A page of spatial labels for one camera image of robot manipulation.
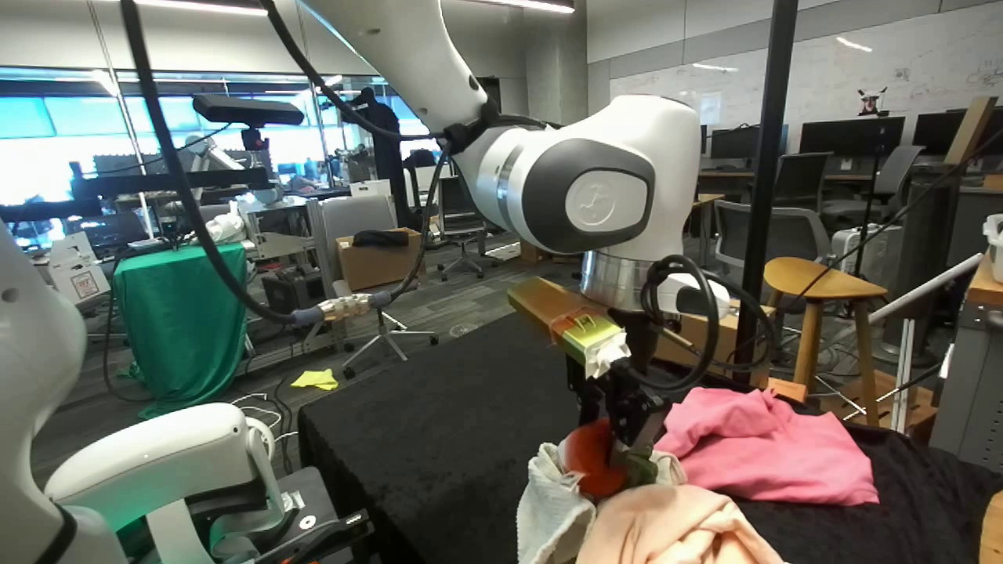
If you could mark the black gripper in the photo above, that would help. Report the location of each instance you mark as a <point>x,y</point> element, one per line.
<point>627,380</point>

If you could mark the white towel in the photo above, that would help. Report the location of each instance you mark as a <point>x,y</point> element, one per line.
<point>550,502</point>

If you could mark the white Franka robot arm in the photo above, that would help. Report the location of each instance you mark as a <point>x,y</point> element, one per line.
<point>585,190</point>

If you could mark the grey workbench with wooden top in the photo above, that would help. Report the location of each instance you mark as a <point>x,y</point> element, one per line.
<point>973,364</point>

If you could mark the person in black clothes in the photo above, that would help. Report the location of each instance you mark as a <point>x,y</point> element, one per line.
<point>380,136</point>

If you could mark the pink cloth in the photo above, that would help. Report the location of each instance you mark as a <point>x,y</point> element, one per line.
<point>762,455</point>

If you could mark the wooden stool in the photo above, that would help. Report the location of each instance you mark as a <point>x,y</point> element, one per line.
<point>818,280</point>

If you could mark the grey office chair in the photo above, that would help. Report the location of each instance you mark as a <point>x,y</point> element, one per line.
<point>789,230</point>

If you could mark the small brown cardboard box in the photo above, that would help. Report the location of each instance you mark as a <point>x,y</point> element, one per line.
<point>380,262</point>

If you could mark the small yellow rag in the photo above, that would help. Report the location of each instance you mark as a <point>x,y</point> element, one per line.
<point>314,380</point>

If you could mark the black vertical pole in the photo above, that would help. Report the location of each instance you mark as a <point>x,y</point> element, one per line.
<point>762,159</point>

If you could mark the black computer monitor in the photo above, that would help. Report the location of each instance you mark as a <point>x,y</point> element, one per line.
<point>738,141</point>
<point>943,129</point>
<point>851,136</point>

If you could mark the grey swivel chair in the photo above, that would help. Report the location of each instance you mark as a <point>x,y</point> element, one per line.
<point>357,215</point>

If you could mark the wooden board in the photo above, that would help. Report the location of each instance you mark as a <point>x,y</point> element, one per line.
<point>993,533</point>

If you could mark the green cloth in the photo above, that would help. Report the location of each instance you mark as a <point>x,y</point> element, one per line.
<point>184,325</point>

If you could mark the white rail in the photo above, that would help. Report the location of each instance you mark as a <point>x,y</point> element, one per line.
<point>927,286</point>

